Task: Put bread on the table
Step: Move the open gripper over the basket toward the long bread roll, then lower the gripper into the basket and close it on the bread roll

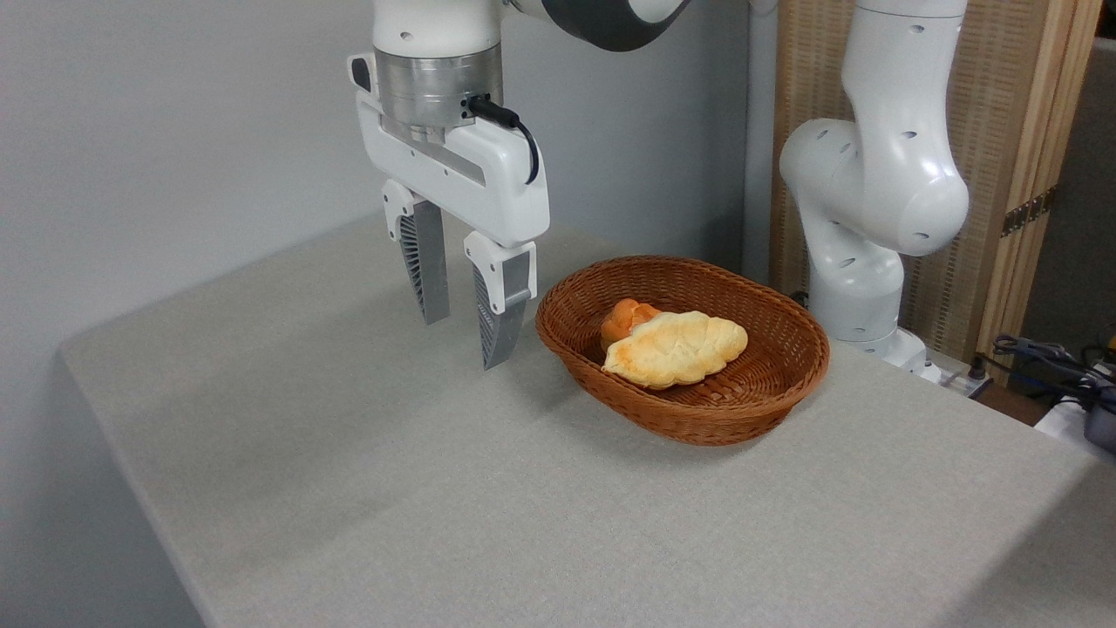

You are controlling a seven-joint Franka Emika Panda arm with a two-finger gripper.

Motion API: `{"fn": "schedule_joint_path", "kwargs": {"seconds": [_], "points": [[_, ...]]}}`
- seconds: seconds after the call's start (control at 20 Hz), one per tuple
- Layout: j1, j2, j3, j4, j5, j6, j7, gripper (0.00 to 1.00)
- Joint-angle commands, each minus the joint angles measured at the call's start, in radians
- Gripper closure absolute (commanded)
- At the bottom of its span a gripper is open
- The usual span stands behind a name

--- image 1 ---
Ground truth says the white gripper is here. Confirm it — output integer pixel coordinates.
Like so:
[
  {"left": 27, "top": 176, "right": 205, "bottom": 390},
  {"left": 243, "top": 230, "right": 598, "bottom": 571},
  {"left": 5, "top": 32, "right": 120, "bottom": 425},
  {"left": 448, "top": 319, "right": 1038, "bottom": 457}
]
[{"left": 348, "top": 52, "right": 551, "bottom": 372}]

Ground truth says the long golden bread loaf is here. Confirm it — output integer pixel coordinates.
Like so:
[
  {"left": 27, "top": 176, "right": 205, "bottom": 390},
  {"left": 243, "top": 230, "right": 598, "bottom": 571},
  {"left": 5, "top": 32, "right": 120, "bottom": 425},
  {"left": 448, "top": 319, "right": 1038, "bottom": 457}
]
[{"left": 601, "top": 311, "right": 749, "bottom": 390}]

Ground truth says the round orange bread bun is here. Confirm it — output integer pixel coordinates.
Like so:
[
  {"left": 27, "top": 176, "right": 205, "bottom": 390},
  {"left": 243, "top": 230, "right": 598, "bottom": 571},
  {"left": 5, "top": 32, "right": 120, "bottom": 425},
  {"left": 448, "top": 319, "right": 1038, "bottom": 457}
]
[{"left": 600, "top": 298, "right": 663, "bottom": 352}]

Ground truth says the brown wicker basket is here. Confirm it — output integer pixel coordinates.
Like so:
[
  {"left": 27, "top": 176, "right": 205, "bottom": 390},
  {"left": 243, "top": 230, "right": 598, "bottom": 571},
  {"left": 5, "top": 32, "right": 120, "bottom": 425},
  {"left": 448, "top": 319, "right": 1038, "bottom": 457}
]
[{"left": 534, "top": 255, "right": 831, "bottom": 447}]

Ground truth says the wooden folding screen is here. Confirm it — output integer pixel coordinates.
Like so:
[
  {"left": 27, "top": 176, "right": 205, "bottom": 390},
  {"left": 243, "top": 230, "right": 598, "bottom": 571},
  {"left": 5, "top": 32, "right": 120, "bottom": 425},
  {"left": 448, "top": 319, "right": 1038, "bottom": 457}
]
[{"left": 769, "top": 0, "right": 1105, "bottom": 367}]

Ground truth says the brass screen hinge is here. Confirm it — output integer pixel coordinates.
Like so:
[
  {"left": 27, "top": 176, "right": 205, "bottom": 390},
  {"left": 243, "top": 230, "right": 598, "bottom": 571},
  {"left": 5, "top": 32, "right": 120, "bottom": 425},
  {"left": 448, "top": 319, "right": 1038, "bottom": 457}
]
[{"left": 1000, "top": 187, "right": 1058, "bottom": 238}]

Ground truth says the dark grey partition panel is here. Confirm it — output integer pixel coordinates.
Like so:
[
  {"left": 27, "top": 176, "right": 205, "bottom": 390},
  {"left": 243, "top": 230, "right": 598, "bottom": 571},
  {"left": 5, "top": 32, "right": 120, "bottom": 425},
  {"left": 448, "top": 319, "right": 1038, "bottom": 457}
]
[{"left": 1018, "top": 35, "right": 1116, "bottom": 352}]

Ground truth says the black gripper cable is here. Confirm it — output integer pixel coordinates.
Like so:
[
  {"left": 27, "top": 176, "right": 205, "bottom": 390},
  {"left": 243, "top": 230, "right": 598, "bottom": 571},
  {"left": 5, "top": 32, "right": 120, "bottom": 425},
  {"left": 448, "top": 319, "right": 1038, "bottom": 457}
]
[{"left": 467, "top": 93, "right": 541, "bottom": 187}]

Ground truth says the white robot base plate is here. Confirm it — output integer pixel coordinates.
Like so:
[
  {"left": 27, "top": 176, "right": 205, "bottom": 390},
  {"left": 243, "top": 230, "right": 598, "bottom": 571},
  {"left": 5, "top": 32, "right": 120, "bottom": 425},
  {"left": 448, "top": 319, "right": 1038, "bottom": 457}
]
[{"left": 907, "top": 345, "right": 995, "bottom": 400}]

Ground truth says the black cable bundle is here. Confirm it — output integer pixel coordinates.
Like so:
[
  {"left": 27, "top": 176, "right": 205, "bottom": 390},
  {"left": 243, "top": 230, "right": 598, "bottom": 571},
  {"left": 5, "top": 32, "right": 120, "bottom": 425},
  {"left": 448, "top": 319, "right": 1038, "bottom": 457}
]
[{"left": 991, "top": 333, "right": 1116, "bottom": 413}]

